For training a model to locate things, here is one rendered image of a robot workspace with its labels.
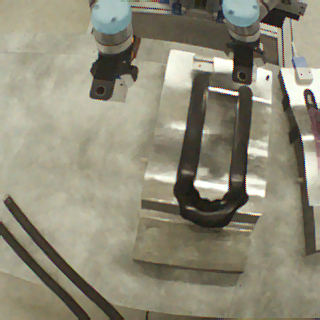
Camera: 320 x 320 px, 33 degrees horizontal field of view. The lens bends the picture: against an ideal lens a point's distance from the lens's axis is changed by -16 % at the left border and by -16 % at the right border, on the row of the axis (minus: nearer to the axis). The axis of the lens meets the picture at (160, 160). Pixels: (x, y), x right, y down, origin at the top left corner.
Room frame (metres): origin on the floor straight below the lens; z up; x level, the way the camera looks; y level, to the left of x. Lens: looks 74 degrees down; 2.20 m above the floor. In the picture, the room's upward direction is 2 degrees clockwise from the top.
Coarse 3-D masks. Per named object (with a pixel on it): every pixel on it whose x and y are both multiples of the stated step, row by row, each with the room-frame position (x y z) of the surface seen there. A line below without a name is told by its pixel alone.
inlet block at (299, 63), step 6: (294, 48) 0.72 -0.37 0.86; (294, 54) 0.70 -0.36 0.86; (294, 60) 0.67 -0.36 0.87; (300, 60) 0.67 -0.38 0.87; (294, 66) 0.66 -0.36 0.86; (300, 66) 0.65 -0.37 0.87; (306, 66) 0.66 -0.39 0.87; (300, 72) 0.63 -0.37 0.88; (306, 72) 0.63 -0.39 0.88; (300, 78) 0.61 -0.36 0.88; (306, 78) 0.61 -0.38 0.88; (312, 78) 0.62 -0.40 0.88
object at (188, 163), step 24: (192, 96) 0.52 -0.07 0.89; (240, 96) 0.53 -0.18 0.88; (192, 120) 0.47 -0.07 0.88; (240, 120) 0.47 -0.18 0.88; (192, 144) 0.41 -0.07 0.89; (240, 144) 0.42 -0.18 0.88; (192, 168) 0.35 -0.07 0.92; (240, 168) 0.35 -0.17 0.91; (192, 192) 0.29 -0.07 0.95; (240, 192) 0.30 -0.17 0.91; (192, 216) 0.26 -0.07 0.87; (216, 216) 0.26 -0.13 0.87
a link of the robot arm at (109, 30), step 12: (108, 0) 0.56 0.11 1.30; (120, 0) 0.56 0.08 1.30; (96, 12) 0.53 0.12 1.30; (108, 12) 0.53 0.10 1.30; (120, 12) 0.53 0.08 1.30; (96, 24) 0.52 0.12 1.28; (108, 24) 0.51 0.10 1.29; (120, 24) 0.51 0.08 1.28; (96, 36) 0.52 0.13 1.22; (108, 36) 0.51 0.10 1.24; (120, 36) 0.51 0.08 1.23
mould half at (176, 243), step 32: (224, 64) 0.62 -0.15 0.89; (224, 96) 0.53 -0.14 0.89; (256, 96) 0.54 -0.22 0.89; (160, 128) 0.44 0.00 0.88; (224, 128) 0.45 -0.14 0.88; (256, 128) 0.46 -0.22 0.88; (160, 160) 0.36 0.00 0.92; (224, 160) 0.37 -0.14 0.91; (256, 160) 0.38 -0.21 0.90; (160, 192) 0.29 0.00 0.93; (224, 192) 0.30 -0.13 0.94; (256, 192) 0.30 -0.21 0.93; (160, 224) 0.24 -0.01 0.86; (192, 224) 0.24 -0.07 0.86; (160, 256) 0.16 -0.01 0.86; (192, 256) 0.16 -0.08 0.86; (224, 256) 0.16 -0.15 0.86
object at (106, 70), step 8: (104, 56) 0.52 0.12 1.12; (120, 56) 0.52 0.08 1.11; (104, 64) 0.50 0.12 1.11; (112, 64) 0.50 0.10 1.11; (96, 72) 0.49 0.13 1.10; (104, 72) 0.49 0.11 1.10; (112, 72) 0.49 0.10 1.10; (96, 80) 0.47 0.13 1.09; (104, 80) 0.47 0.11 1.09; (112, 80) 0.47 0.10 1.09; (96, 88) 0.46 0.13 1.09; (104, 88) 0.46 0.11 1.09; (112, 88) 0.46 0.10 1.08; (96, 96) 0.44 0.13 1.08; (104, 96) 0.44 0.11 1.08
